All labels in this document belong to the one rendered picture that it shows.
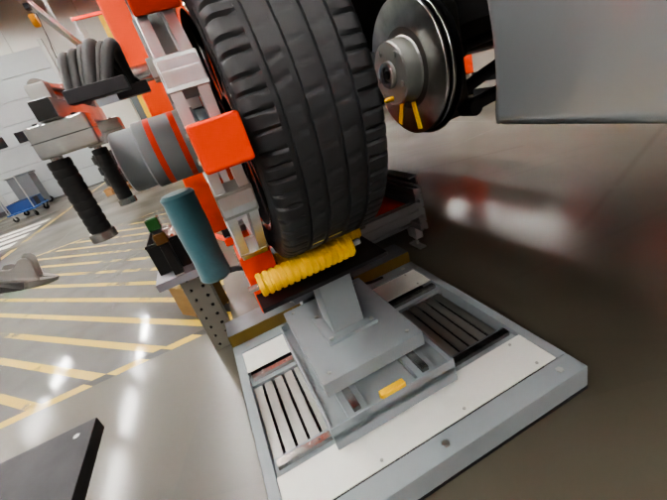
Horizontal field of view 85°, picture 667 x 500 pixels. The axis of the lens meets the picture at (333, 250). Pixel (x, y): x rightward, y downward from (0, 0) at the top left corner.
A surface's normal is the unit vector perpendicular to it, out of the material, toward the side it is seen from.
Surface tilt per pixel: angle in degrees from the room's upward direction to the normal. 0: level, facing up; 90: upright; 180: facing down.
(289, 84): 82
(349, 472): 0
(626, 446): 0
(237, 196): 90
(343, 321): 90
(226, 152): 90
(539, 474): 0
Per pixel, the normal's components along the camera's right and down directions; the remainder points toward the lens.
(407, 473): -0.28, -0.87
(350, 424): 0.37, 0.30
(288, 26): 0.25, -0.03
